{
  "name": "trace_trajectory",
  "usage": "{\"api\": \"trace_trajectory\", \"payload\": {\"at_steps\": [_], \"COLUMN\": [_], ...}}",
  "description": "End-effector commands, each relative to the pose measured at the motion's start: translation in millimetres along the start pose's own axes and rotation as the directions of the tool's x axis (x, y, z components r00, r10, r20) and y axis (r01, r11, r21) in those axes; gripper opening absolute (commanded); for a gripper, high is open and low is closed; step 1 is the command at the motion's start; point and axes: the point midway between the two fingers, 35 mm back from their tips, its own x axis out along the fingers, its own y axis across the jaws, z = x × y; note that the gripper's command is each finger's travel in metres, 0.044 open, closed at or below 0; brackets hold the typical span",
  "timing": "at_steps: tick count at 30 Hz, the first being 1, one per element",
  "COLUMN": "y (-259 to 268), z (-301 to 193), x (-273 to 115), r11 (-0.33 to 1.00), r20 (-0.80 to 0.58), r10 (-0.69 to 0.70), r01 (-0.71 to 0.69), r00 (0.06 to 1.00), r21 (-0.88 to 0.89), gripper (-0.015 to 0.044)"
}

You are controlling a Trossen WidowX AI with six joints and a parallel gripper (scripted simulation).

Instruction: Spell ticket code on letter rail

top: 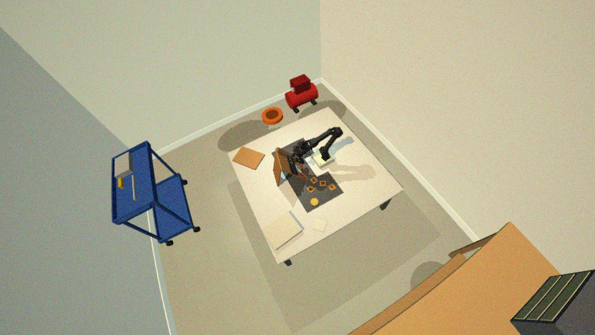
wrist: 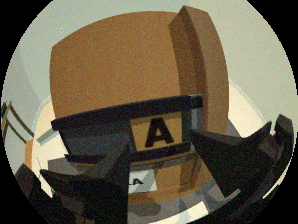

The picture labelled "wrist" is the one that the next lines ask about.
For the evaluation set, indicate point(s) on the orange letter tile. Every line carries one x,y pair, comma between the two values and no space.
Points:
158,131

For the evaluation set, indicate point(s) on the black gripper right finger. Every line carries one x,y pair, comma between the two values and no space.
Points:
228,157

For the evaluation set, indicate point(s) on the beige flat square slab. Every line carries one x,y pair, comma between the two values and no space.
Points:
45,127

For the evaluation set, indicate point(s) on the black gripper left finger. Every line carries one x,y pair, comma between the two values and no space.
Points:
104,187

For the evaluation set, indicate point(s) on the white paper ticket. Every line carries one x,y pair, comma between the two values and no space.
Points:
142,181

